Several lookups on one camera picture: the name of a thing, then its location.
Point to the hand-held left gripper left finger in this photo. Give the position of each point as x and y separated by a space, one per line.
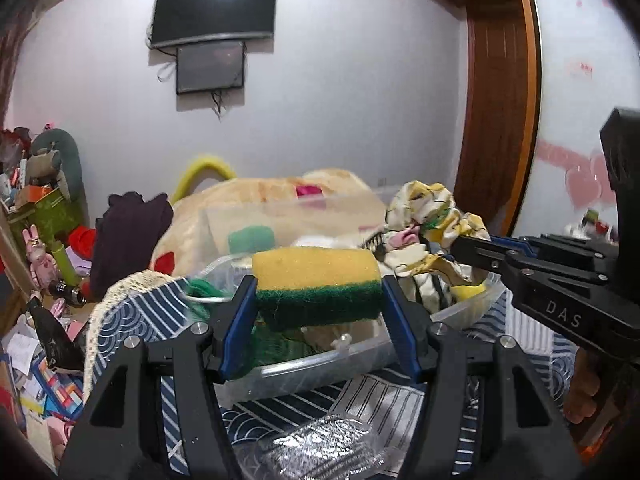
244 310

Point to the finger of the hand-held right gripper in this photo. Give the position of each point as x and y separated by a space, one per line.
475 252
555 245

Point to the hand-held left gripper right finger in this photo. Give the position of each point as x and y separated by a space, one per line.
398 321

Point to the yellow floral cloth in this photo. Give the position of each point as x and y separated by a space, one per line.
435 210

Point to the yellow and green sponge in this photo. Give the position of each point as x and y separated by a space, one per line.
315 285

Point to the clear plastic storage bin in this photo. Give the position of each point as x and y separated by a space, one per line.
310 365

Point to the person's right hand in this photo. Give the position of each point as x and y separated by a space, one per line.
584 385

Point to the green yarn cloth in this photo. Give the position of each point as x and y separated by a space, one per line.
207 290

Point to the blue patterned tablecloth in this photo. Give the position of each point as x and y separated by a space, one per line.
150 320

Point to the beige plush blanket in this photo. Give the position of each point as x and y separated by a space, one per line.
240 200

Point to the dark purple cloth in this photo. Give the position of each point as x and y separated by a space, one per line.
127 240

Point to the yellow hoop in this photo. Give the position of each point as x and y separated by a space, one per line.
200 165

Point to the steel scrubber in clear packet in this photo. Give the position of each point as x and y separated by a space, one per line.
315 447

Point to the red cloth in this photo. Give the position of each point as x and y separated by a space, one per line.
82 242

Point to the black bag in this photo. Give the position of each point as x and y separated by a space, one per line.
55 340

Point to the pink bunny toy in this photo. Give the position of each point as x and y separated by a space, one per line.
42 262

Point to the green cardboard box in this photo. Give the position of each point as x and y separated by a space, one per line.
47 215

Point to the pile of papers and books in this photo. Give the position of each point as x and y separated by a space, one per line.
35 390

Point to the grey-green plush toy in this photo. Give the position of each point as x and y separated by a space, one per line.
65 160

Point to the pink heart wall sticker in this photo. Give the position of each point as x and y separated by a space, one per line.
580 175

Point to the brown wooden door frame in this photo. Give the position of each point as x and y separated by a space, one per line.
500 110

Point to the small dark wall screen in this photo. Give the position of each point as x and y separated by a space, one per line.
210 66

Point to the wall-mounted black television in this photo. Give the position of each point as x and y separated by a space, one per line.
214 10

